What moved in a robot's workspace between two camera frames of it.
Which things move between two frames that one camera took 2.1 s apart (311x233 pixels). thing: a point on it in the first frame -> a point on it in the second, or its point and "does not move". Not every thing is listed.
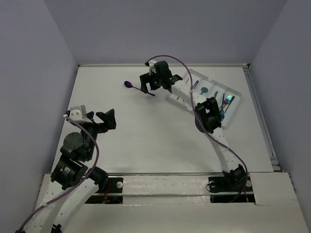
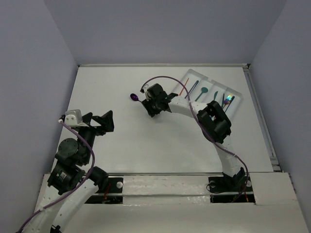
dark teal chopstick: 195,84 does not move
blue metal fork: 223,114 does not move
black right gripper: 145,78 -> 147,105
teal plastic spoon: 204,89 does not move
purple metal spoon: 129,84 -> 134,97
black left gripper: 97,122 does not move
